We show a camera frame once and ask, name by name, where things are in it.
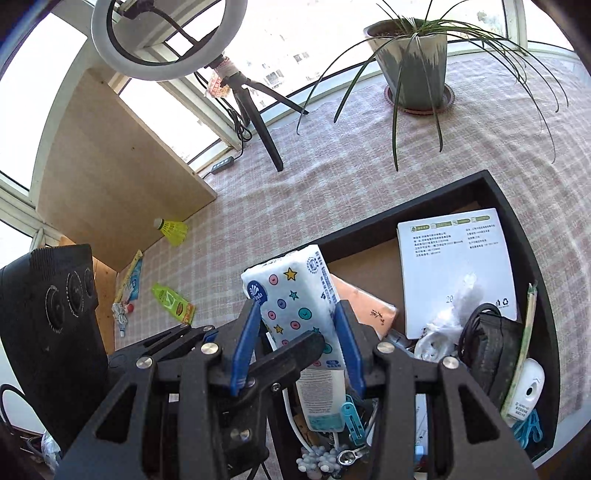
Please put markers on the green spider plant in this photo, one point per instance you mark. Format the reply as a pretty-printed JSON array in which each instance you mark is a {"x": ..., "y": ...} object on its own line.
[{"x": 415, "y": 27}]

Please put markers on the green tube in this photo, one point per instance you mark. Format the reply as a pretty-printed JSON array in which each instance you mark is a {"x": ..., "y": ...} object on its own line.
[{"x": 173, "y": 302}]

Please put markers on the blue and white packet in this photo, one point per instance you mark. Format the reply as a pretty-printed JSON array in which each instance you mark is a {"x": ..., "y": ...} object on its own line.
[{"x": 135, "y": 284}]

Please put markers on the wooden board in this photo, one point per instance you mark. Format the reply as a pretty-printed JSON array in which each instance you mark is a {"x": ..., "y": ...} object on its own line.
[{"x": 115, "y": 175}]

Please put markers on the black tripod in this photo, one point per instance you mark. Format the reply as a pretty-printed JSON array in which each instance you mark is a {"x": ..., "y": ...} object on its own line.
[{"x": 258, "y": 124}]

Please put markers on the black box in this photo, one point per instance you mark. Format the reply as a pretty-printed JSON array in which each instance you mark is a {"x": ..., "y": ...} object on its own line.
[{"x": 498, "y": 350}]

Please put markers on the blue clothes peg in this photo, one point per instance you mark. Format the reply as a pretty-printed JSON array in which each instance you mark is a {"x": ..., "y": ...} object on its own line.
[
  {"x": 531, "y": 429},
  {"x": 351, "y": 415}
]

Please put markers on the yellow shuttlecock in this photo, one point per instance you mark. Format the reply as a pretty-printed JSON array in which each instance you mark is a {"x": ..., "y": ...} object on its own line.
[{"x": 175, "y": 230}]

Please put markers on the yellow paper sleeve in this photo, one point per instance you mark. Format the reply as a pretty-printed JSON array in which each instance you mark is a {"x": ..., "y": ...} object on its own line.
[{"x": 134, "y": 263}]

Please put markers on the black tray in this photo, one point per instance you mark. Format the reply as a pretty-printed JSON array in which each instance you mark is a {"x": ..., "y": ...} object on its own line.
[{"x": 415, "y": 210}]

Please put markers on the star printed tissue pack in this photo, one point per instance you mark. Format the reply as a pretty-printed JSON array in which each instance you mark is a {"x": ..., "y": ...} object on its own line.
[{"x": 295, "y": 295}]

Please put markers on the grey flower pot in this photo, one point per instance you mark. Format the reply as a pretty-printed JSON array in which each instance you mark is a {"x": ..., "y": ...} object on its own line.
[{"x": 411, "y": 69}]

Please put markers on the metal spoon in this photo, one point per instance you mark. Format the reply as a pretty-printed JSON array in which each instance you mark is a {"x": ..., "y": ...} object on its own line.
[{"x": 346, "y": 457}]

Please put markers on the white cardboard box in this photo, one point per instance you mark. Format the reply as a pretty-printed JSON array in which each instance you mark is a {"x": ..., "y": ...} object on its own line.
[{"x": 452, "y": 267}]

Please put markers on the white plastic dispenser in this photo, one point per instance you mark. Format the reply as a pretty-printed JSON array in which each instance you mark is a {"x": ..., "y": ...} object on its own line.
[{"x": 526, "y": 387}]

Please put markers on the pink pot saucer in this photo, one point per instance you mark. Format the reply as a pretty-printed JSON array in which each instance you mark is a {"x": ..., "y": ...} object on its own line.
[{"x": 438, "y": 105}]

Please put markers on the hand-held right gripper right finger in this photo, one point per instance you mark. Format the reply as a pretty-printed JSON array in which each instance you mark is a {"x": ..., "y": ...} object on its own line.
[{"x": 348, "y": 350}]

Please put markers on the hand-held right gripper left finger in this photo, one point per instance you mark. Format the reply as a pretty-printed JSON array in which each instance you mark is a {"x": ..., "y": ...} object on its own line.
[{"x": 244, "y": 350}]

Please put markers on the orange tissue pack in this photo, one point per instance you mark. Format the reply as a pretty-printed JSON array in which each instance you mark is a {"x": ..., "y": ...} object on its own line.
[{"x": 369, "y": 309}]

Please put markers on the pink checked tablecloth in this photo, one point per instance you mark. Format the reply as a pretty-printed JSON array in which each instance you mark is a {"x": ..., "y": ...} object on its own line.
[{"x": 346, "y": 175}]

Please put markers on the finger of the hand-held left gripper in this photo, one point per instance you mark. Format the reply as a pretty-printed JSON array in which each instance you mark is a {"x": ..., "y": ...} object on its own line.
[
  {"x": 175, "y": 334},
  {"x": 295, "y": 350}
]

